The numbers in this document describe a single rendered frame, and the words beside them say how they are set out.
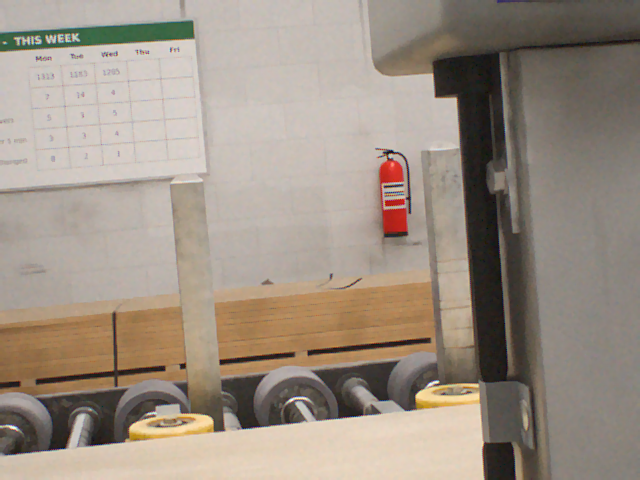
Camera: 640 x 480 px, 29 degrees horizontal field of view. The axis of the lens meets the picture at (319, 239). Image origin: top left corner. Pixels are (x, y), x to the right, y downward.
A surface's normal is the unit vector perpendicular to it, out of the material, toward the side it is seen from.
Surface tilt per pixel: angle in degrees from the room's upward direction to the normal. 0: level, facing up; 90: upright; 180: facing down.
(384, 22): 90
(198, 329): 90
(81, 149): 90
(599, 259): 90
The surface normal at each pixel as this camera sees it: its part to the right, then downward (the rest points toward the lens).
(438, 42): -0.64, 0.77
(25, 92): 0.14, 0.04
